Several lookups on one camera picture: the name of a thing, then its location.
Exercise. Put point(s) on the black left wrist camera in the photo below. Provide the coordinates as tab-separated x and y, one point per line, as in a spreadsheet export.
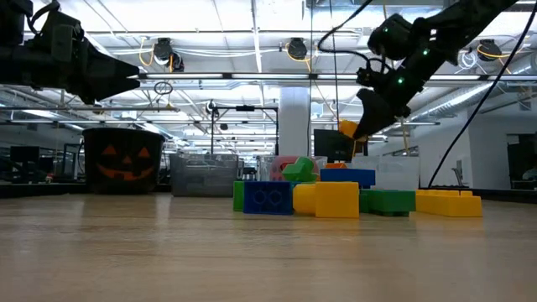
14	21

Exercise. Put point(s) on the long ceiling light fixture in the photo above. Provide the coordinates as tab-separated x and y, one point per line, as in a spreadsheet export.
268	76

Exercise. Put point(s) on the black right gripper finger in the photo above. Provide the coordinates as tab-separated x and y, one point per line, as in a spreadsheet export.
375	113

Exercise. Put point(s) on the red foam die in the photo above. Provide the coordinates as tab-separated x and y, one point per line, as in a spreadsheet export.
277	168

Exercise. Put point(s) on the white building pillar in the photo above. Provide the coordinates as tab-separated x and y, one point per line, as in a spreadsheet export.
294	121

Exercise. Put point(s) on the small yellow toy block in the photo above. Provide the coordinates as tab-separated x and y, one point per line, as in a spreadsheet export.
337	199

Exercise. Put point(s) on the chunky orange toy block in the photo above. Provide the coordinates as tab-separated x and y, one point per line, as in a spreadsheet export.
335	165

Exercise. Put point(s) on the long yellow toy brick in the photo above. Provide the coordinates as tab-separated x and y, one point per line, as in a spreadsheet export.
449	204

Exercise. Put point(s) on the green toy brick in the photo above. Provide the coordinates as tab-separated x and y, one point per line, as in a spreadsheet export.
300	170
238	195

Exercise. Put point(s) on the small blue toy brick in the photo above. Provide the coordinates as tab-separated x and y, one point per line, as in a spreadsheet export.
267	198

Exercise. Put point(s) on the grey translucent plastic bin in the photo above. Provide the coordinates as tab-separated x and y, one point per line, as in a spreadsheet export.
203	176

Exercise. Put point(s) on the black monitor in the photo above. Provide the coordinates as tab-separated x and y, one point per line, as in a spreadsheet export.
331	147

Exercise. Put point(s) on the long dark green brick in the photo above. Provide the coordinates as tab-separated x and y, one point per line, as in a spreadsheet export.
388	202

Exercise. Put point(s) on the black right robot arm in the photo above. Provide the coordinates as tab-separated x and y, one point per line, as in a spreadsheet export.
461	21

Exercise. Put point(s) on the black metal stand frame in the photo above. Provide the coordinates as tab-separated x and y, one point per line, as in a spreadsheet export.
245	108

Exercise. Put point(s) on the black metal pot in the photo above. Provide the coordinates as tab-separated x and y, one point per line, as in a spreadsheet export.
121	142

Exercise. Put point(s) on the black aluminium frame rails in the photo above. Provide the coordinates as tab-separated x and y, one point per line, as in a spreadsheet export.
33	191
503	194

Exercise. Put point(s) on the clear plastic bin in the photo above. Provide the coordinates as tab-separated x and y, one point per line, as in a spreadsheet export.
264	168
398	172

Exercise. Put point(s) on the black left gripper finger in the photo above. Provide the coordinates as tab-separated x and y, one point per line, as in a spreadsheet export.
109	90
92	63

